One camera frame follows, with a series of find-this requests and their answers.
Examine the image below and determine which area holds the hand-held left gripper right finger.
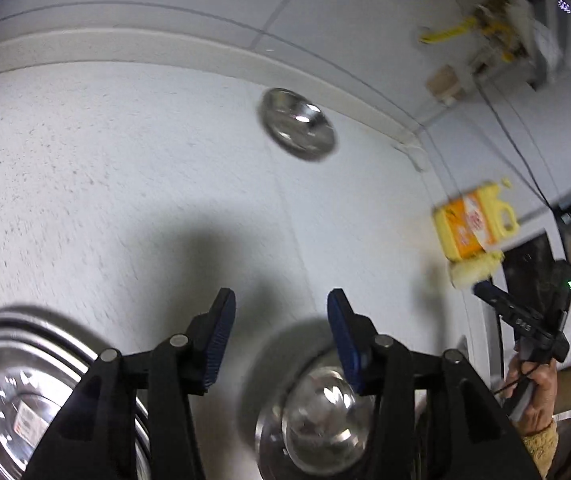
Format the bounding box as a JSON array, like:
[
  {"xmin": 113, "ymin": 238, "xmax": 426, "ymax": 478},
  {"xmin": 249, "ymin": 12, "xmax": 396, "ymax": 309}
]
[{"xmin": 327, "ymin": 287, "xmax": 551, "ymax": 480}]

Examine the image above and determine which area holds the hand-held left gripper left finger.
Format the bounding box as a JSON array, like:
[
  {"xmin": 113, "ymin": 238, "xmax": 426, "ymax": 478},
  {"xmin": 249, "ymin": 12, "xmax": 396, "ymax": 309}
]
[{"xmin": 20, "ymin": 287, "xmax": 237, "ymax": 480}]

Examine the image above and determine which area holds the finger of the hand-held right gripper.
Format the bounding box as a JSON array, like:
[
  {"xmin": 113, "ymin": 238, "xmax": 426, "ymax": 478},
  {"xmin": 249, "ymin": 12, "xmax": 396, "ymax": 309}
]
[{"xmin": 473, "ymin": 281, "xmax": 519, "ymax": 328}]

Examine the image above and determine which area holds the large steel bowl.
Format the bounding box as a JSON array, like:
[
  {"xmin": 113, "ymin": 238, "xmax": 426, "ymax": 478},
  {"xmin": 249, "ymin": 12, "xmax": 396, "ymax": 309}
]
[{"xmin": 238, "ymin": 317, "xmax": 419, "ymax": 480}]

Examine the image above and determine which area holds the person's right forearm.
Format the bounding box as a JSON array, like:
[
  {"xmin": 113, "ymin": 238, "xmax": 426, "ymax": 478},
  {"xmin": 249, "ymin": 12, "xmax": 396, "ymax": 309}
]
[{"xmin": 520, "ymin": 366, "xmax": 571, "ymax": 480}]

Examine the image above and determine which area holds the person's right hand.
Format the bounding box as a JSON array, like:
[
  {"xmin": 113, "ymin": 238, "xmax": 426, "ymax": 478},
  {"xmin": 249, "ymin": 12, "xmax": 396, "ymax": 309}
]
[{"xmin": 504, "ymin": 355, "xmax": 559, "ymax": 437}]

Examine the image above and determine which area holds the pale yellow scrubbing sponge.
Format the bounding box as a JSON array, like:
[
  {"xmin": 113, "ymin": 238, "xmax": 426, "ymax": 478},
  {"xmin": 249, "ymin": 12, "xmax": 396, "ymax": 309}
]
[{"xmin": 448, "ymin": 252, "xmax": 505, "ymax": 290}]

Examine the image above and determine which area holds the black glass door appliance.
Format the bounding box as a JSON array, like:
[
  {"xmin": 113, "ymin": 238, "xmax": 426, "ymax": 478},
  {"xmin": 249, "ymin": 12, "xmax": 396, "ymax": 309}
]
[{"xmin": 501, "ymin": 232, "xmax": 571, "ymax": 311}]

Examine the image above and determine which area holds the yellow detergent bottle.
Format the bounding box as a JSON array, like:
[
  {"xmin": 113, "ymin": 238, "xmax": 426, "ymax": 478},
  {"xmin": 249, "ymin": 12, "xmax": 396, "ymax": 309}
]
[{"xmin": 433, "ymin": 178, "xmax": 521, "ymax": 262}]

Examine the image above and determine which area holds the white water heater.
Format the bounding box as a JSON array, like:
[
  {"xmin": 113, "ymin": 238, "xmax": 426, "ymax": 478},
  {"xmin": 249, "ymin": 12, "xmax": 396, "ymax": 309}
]
[{"xmin": 513, "ymin": 0, "xmax": 571, "ymax": 88}]

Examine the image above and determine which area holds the white cable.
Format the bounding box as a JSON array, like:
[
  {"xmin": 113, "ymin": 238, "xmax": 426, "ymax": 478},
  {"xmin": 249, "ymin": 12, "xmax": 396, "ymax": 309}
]
[{"xmin": 418, "ymin": 105, "xmax": 462, "ymax": 197}]

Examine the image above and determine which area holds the black power cable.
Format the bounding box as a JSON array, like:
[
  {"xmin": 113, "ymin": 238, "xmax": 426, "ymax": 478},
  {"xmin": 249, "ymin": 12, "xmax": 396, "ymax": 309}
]
[{"xmin": 474, "ymin": 77, "xmax": 559, "ymax": 211}]

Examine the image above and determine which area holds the beige wall socket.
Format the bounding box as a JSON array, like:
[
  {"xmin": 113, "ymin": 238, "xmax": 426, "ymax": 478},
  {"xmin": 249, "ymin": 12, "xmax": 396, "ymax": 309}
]
[{"xmin": 425, "ymin": 64, "xmax": 469, "ymax": 106}]

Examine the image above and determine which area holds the yellow gas hose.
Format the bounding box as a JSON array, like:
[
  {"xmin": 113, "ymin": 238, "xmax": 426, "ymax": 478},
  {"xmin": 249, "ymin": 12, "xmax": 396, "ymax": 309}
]
[{"xmin": 418, "ymin": 0, "xmax": 522, "ymax": 63}]

